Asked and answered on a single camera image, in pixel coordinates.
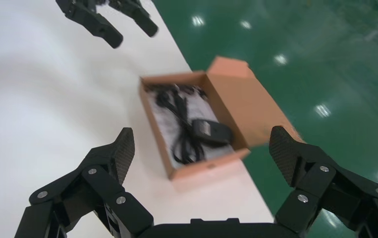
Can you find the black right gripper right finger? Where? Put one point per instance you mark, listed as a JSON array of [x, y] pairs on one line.
[[323, 184]]

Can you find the brown cardboard storage box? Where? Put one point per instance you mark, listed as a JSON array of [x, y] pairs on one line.
[[254, 111]]

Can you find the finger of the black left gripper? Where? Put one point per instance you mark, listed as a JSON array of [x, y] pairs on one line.
[[139, 16], [93, 23]]

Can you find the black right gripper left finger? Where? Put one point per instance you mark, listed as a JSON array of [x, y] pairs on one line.
[[103, 177]]

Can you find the printed white paper sheet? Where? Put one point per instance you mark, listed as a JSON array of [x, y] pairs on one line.
[[205, 108]]

